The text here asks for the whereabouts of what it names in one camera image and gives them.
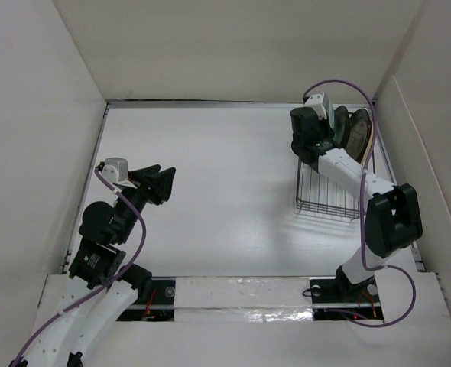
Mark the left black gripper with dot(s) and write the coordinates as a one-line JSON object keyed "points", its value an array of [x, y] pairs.
{"points": [[161, 181]]}

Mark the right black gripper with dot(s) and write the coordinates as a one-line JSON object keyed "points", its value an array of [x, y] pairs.
{"points": [[326, 125]]}

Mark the teal flower plate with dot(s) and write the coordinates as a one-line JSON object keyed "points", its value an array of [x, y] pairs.
{"points": [[341, 126]]}

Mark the striped rim cream plate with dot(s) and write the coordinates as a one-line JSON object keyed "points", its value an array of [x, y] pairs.
{"points": [[357, 135]]}

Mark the cream bird branch plate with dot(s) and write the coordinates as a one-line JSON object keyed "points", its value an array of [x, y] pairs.
{"points": [[368, 140]]}

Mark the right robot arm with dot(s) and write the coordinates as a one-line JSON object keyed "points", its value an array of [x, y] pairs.
{"points": [[389, 214]]}

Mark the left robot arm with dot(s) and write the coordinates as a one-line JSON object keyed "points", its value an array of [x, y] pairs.
{"points": [[103, 278]]}

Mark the white foil tape strip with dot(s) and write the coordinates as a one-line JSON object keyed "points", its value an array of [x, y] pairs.
{"points": [[242, 300]]}

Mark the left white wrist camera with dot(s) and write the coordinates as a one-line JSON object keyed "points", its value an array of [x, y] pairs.
{"points": [[114, 170]]}

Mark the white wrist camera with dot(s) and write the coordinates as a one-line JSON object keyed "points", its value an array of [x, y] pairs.
{"points": [[114, 170], [321, 105]]}

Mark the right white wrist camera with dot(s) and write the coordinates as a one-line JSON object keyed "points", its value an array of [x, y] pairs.
{"points": [[321, 105]]}

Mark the dark wire dish rack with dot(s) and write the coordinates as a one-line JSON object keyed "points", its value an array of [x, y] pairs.
{"points": [[317, 195]]}

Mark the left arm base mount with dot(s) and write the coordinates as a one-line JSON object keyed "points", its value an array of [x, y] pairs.
{"points": [[156, 306]]}

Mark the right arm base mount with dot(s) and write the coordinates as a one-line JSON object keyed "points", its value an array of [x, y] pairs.
{"points": [[337, 299]]}

